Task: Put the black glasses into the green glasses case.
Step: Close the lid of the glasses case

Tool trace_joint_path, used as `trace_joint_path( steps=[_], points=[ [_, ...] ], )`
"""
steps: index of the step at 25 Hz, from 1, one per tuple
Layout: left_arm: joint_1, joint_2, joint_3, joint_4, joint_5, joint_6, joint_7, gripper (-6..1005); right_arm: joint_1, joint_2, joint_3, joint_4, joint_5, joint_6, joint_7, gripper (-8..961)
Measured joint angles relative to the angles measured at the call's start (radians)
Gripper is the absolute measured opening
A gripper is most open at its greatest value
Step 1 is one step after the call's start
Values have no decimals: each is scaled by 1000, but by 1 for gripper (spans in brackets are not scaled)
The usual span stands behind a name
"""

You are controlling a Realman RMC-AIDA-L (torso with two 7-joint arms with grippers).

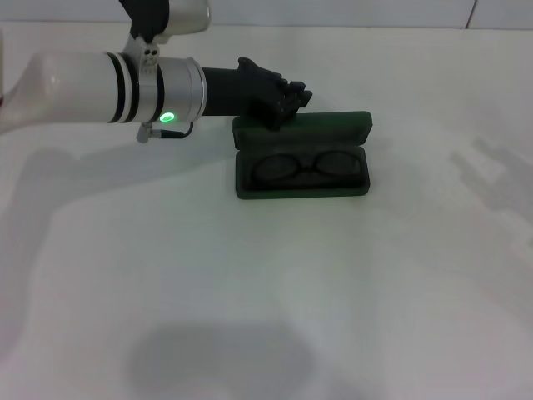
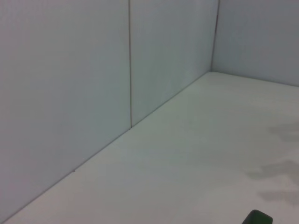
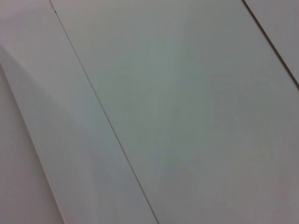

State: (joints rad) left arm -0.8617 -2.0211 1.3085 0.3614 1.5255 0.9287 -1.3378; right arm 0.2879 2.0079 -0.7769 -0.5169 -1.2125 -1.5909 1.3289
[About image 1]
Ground green glasses case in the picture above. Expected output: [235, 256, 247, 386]
[232, 110, 373, 203]

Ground black thin-frame glasses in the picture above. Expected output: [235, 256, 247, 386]
[252, 150, 362, 188]

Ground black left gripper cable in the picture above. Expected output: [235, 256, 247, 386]
[136, 120, 197, 145]

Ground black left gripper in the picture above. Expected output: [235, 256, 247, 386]
[200, 57, 314, 127]

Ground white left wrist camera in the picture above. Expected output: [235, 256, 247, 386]
[118, 0, 212, 45]

